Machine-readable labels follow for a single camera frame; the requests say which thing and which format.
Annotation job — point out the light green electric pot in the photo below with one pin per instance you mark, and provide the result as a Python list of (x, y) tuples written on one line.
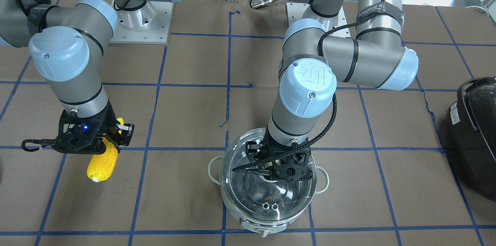
[(264, 230)]

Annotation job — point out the metal cable connector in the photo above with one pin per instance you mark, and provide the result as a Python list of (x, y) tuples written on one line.
[(260, 3)]

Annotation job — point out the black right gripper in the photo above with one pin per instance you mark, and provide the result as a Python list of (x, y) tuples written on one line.
[(109, 122)]

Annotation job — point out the glass pot lid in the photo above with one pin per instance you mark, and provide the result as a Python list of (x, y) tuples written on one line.
[(253, 199)]

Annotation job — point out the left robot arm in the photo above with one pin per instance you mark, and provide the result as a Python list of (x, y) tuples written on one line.
[(316, 56)]

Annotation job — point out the black appliance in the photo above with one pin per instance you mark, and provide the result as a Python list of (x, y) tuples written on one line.
[(472, 127)]

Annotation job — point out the yellow corn cob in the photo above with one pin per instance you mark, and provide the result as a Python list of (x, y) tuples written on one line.
[(102, 166)]

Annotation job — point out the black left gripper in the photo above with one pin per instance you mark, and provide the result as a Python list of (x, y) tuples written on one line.
[(268, 142)]

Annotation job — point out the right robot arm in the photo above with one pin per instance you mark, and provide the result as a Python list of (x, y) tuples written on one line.
[(66, 45)]

